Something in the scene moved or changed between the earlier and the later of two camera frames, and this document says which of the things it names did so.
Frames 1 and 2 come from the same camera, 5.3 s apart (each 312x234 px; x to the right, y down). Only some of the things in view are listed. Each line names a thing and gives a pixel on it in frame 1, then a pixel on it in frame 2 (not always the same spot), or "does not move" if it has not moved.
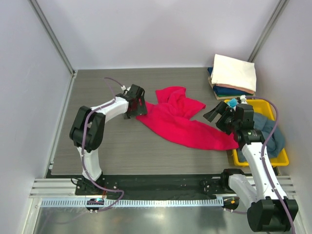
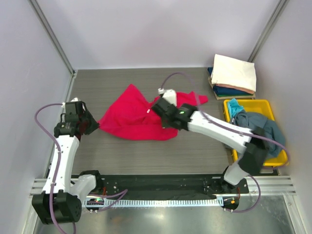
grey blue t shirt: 266,126 does not move
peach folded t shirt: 235,87 does not move
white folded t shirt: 231,71 does not move
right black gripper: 221,108 to 164,124
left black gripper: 142,109 to 94,124
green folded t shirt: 225,95 does not move
